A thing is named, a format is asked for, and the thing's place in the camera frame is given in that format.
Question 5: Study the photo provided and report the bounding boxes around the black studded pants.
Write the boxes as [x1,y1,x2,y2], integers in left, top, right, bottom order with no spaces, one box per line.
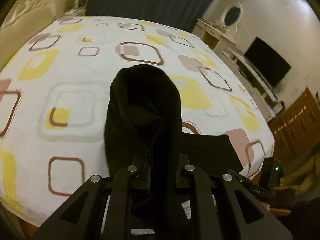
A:
[103,63,245,240]

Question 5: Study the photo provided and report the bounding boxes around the yellow bedding pile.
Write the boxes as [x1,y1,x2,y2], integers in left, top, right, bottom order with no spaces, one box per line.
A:
[280,149,319,206]

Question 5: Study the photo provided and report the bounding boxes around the brown wooden door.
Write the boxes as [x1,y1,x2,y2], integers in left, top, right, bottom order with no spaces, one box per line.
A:
[268,88,319,164]

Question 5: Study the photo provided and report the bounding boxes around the white tv console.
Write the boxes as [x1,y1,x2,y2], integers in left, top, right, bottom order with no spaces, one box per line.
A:
[220,48,285,122]

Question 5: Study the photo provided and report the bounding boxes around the black flat television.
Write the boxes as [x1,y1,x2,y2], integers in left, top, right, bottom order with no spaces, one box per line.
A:
[244,37,291,88]

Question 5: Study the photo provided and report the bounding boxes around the patterned white bed sheet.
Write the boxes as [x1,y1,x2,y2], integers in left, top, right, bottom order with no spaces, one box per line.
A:
[1,16,274,226]

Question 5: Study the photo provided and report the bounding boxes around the white dressing table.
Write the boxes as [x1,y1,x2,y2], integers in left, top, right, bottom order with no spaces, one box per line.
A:
[193,18,239,55]

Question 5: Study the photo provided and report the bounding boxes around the white oval vanity mirror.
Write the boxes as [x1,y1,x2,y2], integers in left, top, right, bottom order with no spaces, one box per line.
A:
[220,2,243,28]

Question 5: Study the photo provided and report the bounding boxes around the dark green curtain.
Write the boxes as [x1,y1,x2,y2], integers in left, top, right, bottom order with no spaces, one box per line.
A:
[85,0,228,34]

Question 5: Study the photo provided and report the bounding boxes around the small white desk fan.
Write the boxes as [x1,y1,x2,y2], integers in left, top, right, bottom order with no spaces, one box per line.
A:
[65,0,88,16]

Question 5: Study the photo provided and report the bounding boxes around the cream tufted leather headboard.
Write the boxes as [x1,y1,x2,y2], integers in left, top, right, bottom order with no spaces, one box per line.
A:
[1,0,66,69]

